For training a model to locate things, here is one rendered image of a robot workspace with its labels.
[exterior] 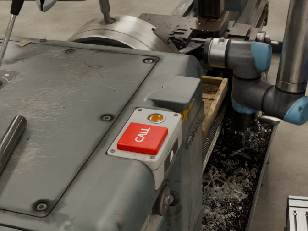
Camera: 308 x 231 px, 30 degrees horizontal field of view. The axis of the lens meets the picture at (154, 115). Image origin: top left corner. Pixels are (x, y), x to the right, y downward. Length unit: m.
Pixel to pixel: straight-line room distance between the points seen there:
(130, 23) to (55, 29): 3.25
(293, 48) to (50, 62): 0.59
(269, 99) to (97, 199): 0.80
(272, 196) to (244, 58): 1.35
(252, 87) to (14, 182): 0.85
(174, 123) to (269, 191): 1.90
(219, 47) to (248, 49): 0.07
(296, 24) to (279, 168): 1.60
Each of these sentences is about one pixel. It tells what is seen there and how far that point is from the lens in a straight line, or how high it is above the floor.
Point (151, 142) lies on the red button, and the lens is 0.82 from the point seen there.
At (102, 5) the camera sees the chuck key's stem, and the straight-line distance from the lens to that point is 1.28.
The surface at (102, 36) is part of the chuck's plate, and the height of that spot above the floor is 1.24.
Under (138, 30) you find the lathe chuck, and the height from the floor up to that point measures 1.23.
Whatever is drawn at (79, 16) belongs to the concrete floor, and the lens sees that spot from 4.73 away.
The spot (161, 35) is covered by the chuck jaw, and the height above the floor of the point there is 1.20.
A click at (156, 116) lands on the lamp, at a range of 0.89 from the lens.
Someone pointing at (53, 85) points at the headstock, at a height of 1.26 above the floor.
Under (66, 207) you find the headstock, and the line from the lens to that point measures 0.74.
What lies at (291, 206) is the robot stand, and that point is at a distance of 2.34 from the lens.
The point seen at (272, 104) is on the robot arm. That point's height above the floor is 0.99.
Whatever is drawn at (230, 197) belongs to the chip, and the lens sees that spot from 1.80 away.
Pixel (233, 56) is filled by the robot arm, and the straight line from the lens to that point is 1.47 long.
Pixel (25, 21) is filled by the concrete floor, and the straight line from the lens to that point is 4.75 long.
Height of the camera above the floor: 1.73
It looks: 32 degrees down
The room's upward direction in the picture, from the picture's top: 2 degrees counter-clockwise
